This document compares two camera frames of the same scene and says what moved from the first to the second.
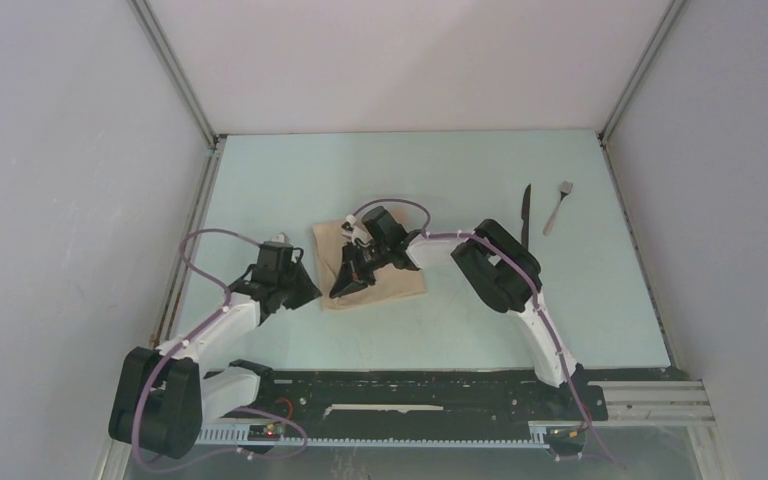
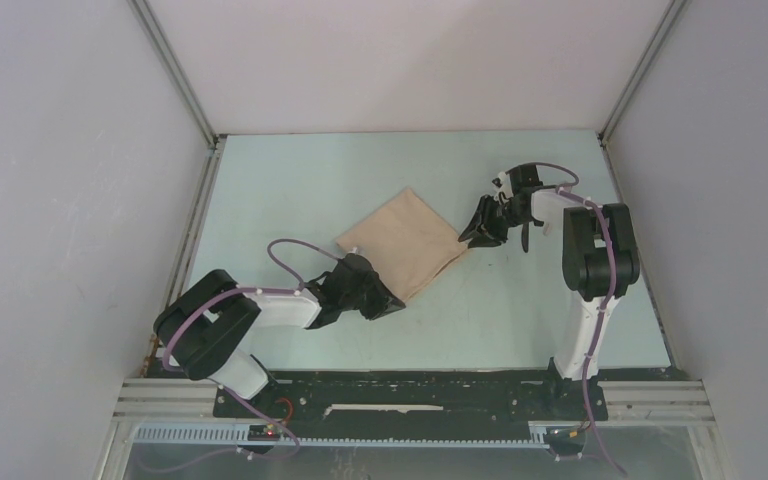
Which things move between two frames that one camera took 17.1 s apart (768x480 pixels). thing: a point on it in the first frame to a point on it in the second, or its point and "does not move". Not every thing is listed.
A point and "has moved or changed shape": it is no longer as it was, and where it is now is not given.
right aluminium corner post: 675,6 does not move
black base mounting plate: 408,397 does not move
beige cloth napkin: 329,238 has moved or changed shape
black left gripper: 308,290 to 384,301
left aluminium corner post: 175,71 does not move
